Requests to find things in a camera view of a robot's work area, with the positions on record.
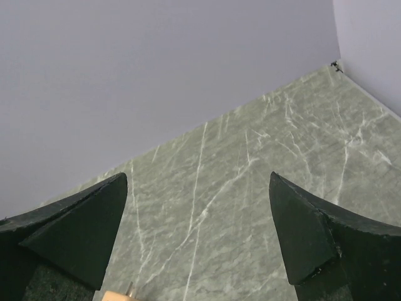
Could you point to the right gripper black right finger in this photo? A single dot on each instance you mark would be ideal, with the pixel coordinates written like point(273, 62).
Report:
point(331, 253)

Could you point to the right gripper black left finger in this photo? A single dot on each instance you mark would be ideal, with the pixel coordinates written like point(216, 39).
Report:
point(61, 251)

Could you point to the tan wooden plug adapter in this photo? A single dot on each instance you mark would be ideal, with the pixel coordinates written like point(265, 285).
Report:
point(117, 296)

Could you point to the black corner bracket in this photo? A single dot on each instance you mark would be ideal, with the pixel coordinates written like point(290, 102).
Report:
point(337, 66)

